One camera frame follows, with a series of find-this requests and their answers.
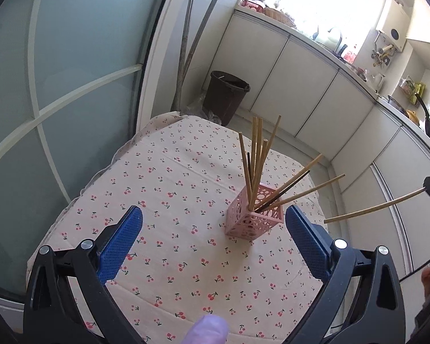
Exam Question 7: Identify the steel cooking pot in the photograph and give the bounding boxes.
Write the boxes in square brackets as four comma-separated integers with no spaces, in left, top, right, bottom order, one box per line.
[387,95,410,114]

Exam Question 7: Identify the person's left hand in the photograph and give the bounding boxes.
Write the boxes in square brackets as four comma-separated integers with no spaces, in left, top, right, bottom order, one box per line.
[189,314,230,344]

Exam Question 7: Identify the mop pole with blue grip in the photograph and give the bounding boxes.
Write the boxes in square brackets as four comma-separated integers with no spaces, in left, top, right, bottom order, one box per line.
[175,0,203,112]

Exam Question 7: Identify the white water heater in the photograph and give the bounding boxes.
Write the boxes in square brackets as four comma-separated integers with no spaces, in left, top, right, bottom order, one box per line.
[376,0,410,53]

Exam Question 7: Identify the pink perforated utensil holder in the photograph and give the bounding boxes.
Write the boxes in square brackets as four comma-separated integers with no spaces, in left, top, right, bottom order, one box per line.
[225,183,285,240]

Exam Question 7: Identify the white electric kettle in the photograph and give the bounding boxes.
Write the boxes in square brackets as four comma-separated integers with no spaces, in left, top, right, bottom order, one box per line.
[365,73,385,93]

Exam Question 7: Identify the mop pole with black grip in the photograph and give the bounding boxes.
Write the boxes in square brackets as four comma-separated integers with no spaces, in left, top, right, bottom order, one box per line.
[181,0,230,112]

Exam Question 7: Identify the kitchen window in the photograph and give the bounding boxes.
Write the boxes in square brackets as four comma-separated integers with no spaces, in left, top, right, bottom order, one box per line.
[265,0,386,44]

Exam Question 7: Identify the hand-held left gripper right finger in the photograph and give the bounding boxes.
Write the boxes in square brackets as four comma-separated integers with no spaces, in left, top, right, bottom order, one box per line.
[283,205,405,344]

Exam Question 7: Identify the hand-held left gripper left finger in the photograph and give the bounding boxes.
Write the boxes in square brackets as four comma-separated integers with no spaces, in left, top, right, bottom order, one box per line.
[23,205,144,344]

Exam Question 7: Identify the cherry print tablecloth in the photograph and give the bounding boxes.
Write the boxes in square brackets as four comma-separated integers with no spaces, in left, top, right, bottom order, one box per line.
[27,113,345,344]

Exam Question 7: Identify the orange clay pot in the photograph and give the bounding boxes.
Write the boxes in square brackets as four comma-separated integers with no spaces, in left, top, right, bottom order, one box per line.
[405,109,426,127]

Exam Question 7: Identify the bundle of chopsticks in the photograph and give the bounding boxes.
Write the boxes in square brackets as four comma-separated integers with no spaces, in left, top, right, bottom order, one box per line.
[238,115,345,213]

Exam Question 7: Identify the plastic bag of vegetables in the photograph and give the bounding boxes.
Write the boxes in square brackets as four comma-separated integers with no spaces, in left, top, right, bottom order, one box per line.
[186,93,223,124]

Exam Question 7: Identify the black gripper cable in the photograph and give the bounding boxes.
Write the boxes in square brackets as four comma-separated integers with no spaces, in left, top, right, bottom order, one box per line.
[398,254,430,282]

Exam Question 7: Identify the white jug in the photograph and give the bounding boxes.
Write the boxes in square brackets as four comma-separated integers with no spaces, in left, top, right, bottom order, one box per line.
[313,25,343,51]

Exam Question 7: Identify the hanging snack packets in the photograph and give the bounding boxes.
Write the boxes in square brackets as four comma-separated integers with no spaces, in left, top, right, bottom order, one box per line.
[399,76,427,103]

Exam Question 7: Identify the wicker basket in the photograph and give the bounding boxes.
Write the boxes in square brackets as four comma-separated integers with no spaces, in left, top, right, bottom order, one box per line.
[263,7,297,28]

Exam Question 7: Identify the bamboo chopstick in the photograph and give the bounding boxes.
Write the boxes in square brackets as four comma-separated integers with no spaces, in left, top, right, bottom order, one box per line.
[323,177,430,223]

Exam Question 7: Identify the white wall cabinet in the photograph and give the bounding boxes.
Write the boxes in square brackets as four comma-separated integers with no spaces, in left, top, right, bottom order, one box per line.
[406,0,430,46]

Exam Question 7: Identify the row of white cabinet doors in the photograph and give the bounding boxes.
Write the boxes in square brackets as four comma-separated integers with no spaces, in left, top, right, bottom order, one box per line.
[204,9,430,280]

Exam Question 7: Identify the brown plastic trash bin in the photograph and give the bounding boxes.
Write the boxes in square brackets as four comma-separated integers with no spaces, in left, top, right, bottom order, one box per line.
[204,71,251,126]

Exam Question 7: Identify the frosted glass sliding door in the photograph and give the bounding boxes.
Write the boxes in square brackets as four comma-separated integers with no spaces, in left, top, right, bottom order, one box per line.
[0,0,176,302]

